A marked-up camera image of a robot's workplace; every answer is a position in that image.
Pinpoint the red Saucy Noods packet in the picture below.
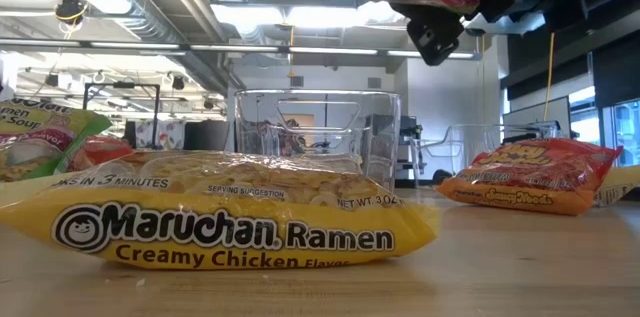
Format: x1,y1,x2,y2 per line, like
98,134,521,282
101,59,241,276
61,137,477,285
435,137,624,217
64,135,135,174

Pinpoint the black machine on stand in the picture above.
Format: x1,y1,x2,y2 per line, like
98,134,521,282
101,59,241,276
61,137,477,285
399,115,425,182

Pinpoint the clear plastic bin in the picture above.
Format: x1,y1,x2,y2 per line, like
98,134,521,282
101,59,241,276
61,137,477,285
233,88,403,193
417,123,564,183

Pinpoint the grey partition panel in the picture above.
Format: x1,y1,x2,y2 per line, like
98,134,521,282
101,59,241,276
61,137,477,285
502,95,572,141

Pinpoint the long ceiling light strip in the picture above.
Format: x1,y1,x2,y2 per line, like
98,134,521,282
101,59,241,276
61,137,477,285
0,39,484,61

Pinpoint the bright glass window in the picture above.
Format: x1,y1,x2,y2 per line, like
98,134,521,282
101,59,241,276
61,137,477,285
569,85,640,168

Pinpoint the white patterned cloth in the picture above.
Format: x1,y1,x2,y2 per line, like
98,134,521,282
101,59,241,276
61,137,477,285
133,119,187,152

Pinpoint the yellow hanging extension cord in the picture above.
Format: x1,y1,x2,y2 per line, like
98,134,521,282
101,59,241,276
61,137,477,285
542,31,557,123

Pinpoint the short yellow hanging cord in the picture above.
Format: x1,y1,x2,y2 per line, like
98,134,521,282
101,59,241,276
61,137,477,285
285,24,297,79

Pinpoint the black ceiling cord reel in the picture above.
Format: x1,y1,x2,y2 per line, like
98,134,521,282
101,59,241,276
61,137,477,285
53,0,90,26

